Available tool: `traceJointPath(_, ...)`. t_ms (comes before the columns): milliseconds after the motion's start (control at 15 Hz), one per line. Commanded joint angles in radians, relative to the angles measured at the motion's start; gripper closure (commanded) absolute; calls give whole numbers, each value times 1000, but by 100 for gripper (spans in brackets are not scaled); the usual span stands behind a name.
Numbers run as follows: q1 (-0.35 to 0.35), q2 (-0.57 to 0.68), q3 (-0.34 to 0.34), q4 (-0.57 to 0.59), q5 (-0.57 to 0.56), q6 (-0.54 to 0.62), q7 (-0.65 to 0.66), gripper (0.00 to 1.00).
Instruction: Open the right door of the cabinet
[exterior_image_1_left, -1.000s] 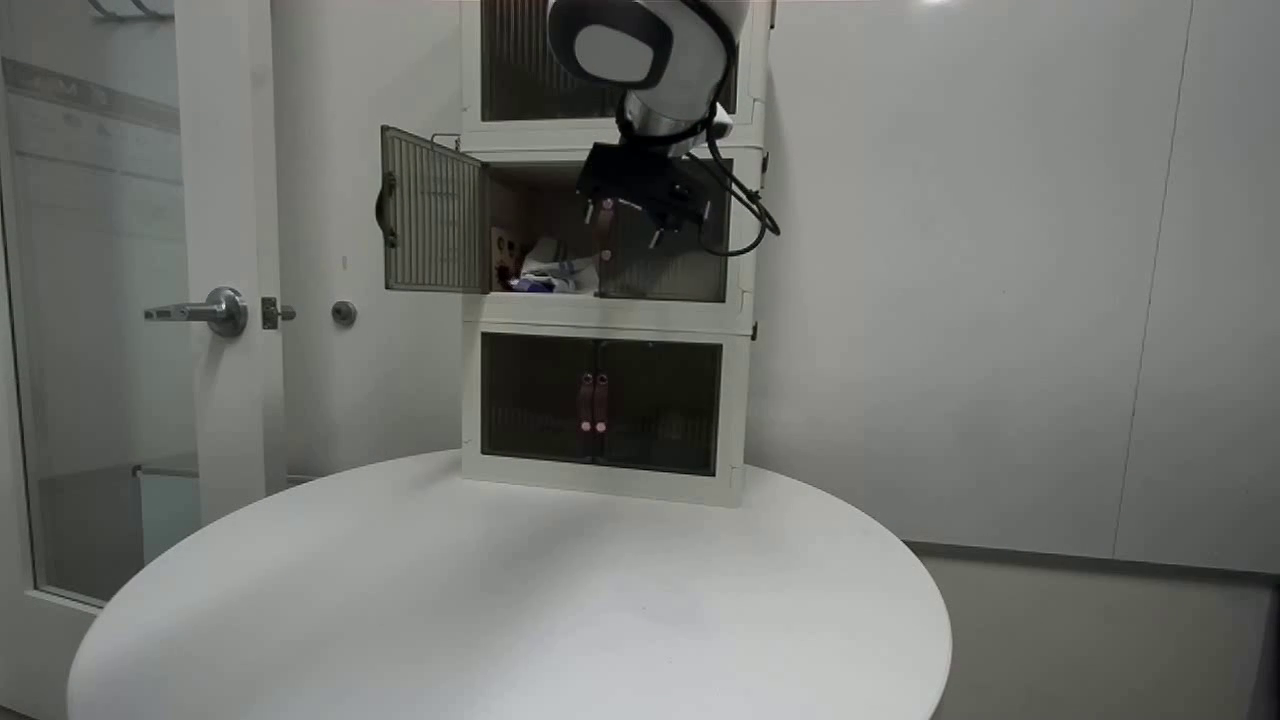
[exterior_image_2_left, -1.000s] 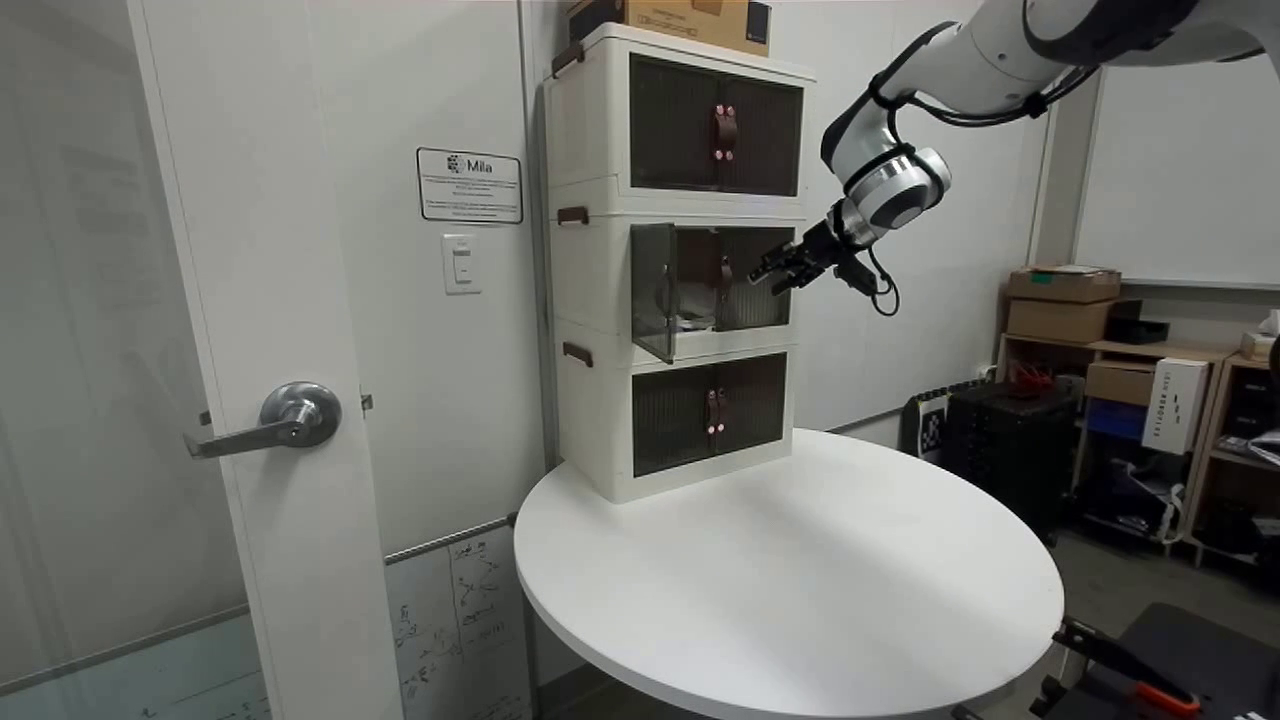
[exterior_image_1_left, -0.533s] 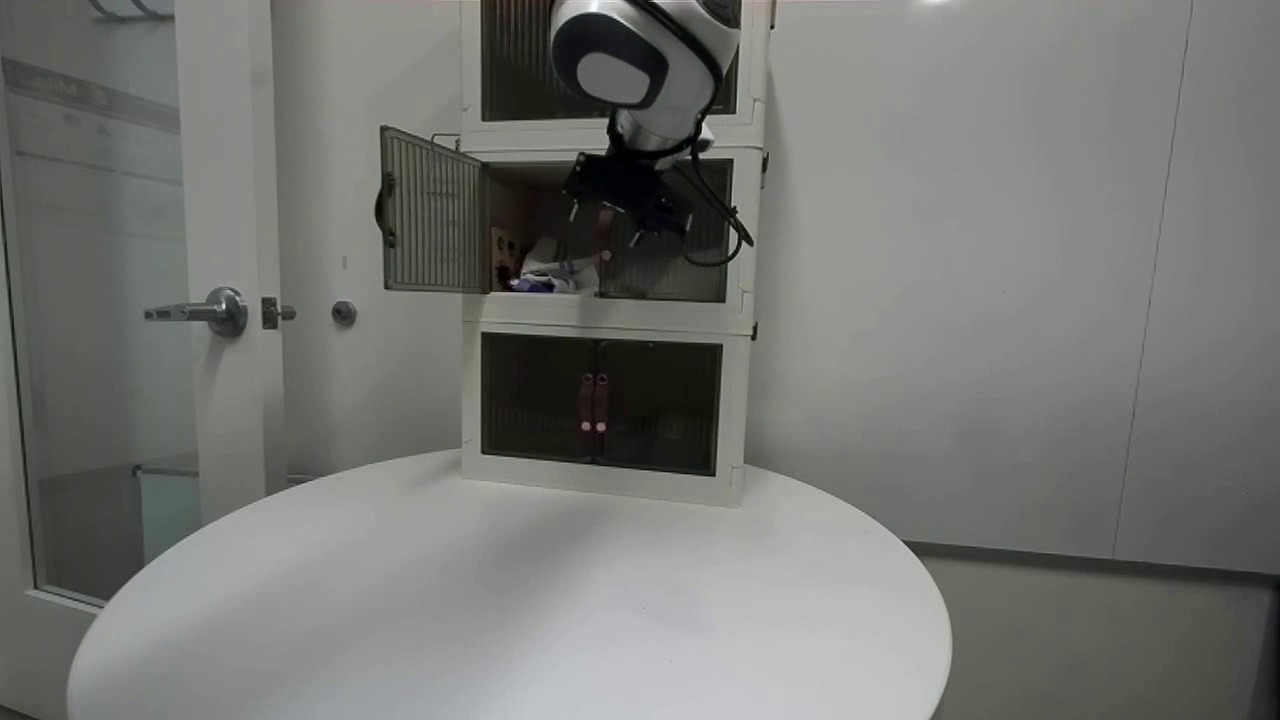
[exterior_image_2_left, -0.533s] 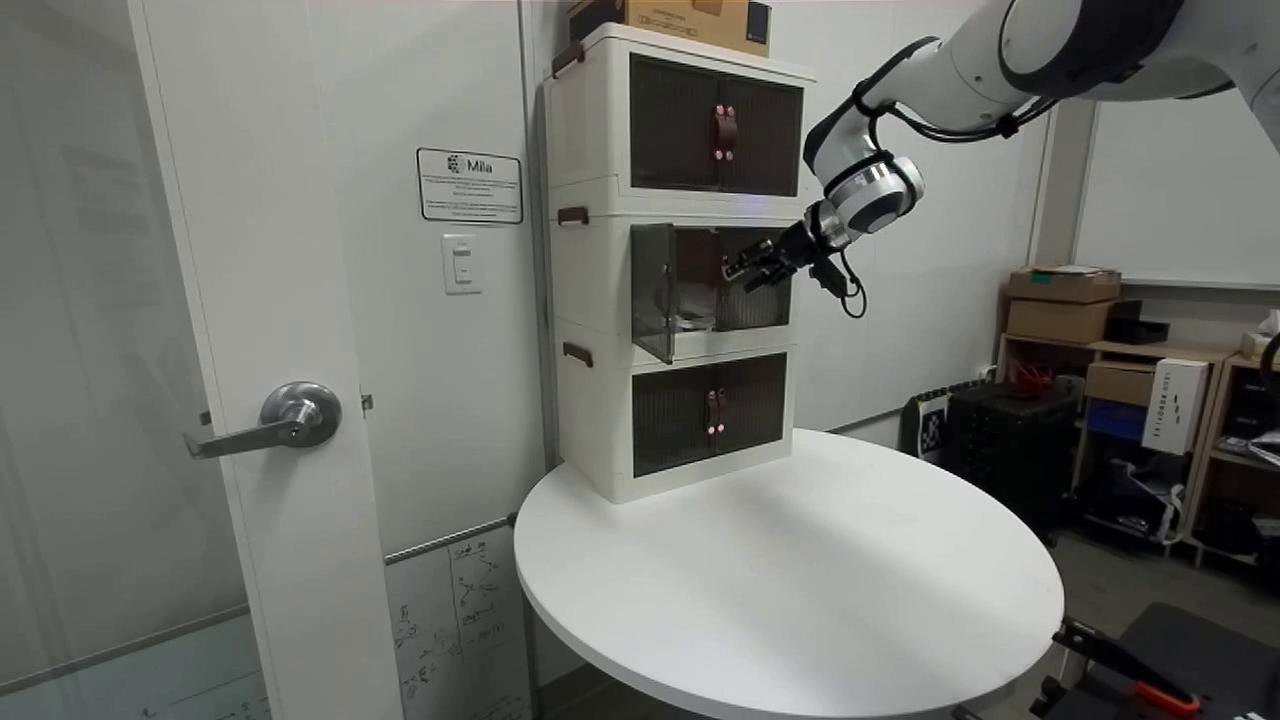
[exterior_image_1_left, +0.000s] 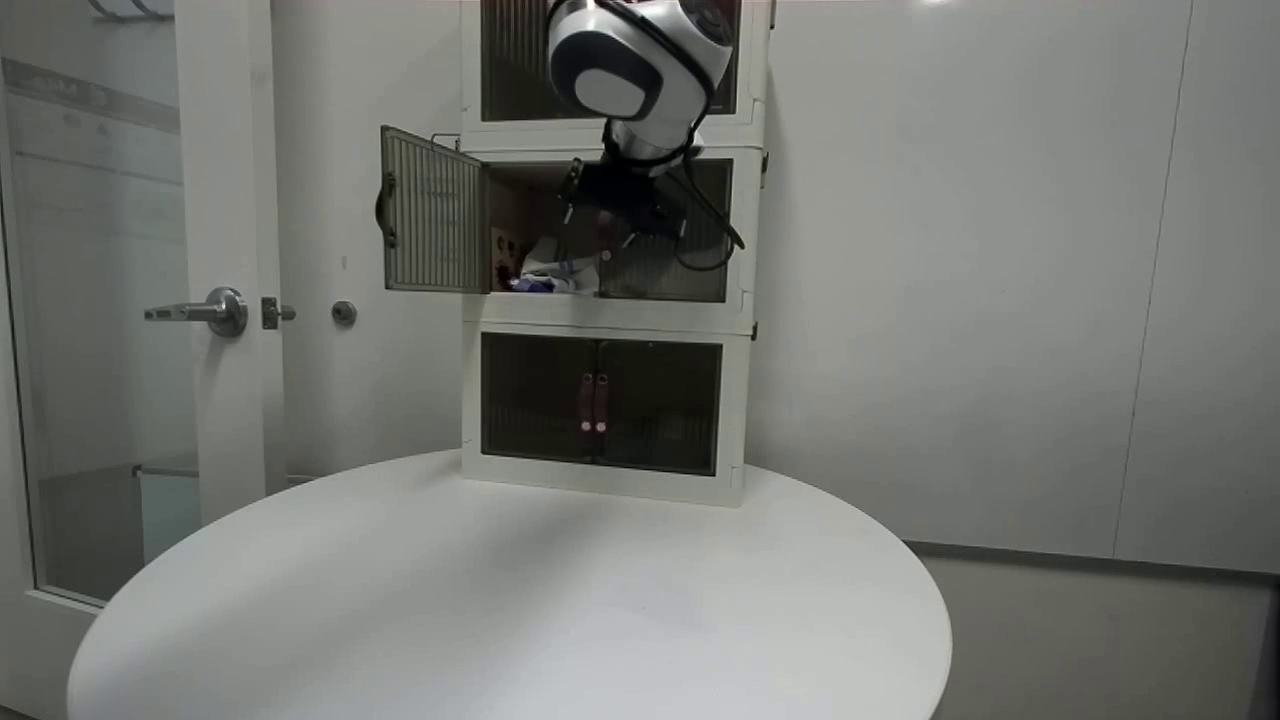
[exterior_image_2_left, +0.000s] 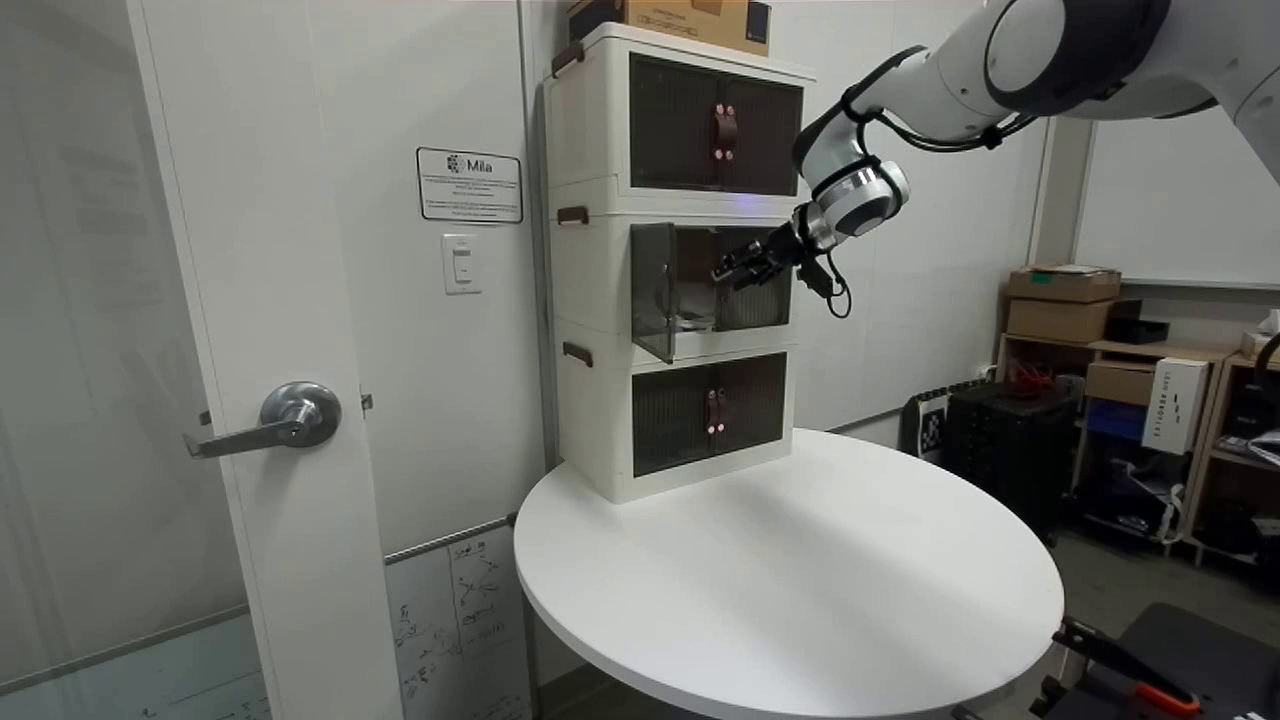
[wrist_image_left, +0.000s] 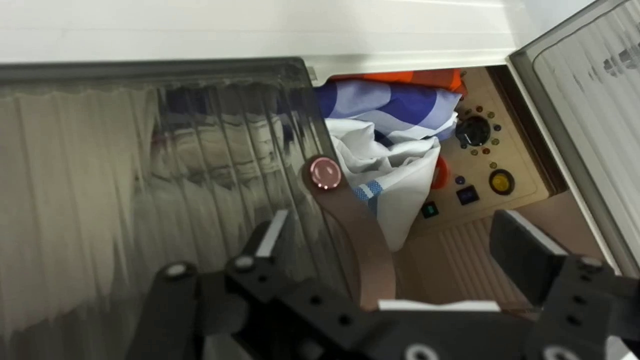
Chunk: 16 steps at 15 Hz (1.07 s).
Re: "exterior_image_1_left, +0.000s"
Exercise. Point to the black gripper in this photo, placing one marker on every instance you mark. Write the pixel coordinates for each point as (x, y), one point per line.
(622, 215)

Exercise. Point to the white stacked cabinet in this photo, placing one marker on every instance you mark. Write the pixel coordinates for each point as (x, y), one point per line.
(607, 319)

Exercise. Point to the mesh cabinet door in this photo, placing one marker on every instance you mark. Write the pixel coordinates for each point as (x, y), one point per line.
(435, 215)

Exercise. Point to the silver door latch knob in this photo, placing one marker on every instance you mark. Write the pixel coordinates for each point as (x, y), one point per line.
(275, 312)

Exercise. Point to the white room door with glass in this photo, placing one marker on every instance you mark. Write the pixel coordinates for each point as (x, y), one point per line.
(225, 160)

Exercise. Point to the white cloth blue stripes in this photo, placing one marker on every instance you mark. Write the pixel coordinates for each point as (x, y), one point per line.
(552, 264)

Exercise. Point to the round silver wall button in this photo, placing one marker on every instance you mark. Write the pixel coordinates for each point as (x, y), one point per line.
(345, 312)

